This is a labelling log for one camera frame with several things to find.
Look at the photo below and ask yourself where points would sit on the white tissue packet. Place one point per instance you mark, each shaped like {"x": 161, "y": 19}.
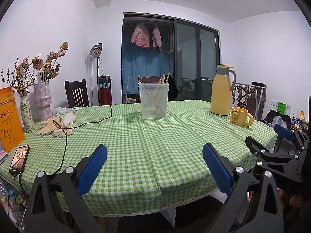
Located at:
{"x": 64, "y": 110}

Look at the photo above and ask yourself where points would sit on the clear plastic container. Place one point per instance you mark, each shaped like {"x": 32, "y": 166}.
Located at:
{"x": 153, "y": 100}

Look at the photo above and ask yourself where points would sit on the dark wooden chair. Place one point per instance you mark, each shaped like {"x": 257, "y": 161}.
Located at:
{"x": 76, "y": 93}
{"x": 150, "y": 79}

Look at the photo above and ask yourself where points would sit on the black smartphone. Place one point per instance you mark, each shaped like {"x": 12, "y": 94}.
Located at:
{"x": 19, "y": 160}

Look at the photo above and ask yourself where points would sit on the pink hanging garment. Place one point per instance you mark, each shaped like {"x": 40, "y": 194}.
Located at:
{"x": 156, "y": 39}

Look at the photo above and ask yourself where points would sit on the green checkered tablecloth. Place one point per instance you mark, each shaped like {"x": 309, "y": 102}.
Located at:
{"x": 152, "y": 164}

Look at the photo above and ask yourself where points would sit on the floral slim vase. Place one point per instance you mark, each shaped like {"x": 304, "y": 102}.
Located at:
{"x": 26, "y": 114}

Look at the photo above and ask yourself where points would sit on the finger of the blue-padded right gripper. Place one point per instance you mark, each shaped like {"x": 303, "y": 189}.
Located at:
{"x": 256, "y": 148}
{"x": 284, "y": 133}

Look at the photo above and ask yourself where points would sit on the dried twig bouquet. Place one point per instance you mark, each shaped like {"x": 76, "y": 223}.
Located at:
{"x": 20, "y": 77}

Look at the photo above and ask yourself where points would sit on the studio lamp on stand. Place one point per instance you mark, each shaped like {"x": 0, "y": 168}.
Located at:
{"x": 95, "y": 53}

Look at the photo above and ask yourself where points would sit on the yellow bear mug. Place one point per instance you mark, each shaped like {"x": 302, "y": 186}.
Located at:
{"x": 241, "y": 117}

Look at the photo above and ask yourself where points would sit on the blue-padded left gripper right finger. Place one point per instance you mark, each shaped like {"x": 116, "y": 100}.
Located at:
{"x": 252, "y": 203}

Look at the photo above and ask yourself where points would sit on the green box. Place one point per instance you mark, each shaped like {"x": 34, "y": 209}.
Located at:
{"x": 281, "y": 108}

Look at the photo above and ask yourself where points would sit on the pink jacket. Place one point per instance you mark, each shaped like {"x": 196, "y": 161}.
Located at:
{"x": 140, "y": 36}

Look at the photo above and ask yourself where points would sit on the blue curtain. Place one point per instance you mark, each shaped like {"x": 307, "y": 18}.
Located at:
{"x": 143, "y": 62}

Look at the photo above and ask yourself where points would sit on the wooden chopstick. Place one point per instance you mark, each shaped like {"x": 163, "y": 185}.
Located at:
{"x": 151, "y": 99}
{"x": 155, "y": 94}

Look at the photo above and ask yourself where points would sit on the yellow thermos jug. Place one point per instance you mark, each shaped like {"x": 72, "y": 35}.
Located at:
{"x": 222, "y": 87}

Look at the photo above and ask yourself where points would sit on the white knit glove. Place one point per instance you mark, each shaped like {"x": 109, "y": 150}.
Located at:
{"x": 66, "y": 127}

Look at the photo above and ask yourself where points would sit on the pink textured vase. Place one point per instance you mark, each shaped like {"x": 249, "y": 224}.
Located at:
{"x": 43, "y": 100}

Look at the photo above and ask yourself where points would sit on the right hand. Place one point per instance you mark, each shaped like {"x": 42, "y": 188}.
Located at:
{"x": 296, "y": 201}

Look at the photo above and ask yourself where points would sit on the beige knit glove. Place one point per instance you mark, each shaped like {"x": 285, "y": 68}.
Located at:
{"x": 50, "y": 125}

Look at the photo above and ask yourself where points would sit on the dried rose bouquet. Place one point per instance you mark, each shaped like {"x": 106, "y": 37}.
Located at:
{"x": 46, "y": 70}

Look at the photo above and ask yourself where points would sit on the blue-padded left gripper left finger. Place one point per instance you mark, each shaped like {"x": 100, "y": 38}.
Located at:
{"x": 56, "y": 203}

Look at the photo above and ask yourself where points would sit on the dark sliding glass door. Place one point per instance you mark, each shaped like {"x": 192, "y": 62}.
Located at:
{"x": 195, "y": 49}

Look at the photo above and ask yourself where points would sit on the dark wooden chair far side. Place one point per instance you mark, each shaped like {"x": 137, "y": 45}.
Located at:
{"x": 150, "y": 79}

